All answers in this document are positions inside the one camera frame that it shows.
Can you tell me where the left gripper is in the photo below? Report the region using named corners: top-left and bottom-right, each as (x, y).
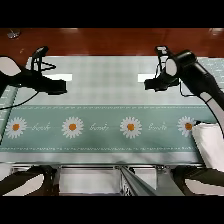
top-left (37, 78), bottom-right (68, 97)

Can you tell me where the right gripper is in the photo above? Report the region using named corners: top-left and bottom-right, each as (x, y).
top-left (143, 76), bottom-right (181, 93)

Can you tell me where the white T-shirt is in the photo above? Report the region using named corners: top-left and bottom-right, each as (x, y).
top-left (191, 122), bottom-right (224, 173)

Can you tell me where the black cable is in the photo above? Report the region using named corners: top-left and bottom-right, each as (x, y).
top-left (0, 91), bottom-right (40, 111)
top-left (179, 81), bottom-right (202, 99)

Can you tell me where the silver frame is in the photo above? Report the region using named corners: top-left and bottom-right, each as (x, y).
top-left (0, 161), bottom-right (224, 197)

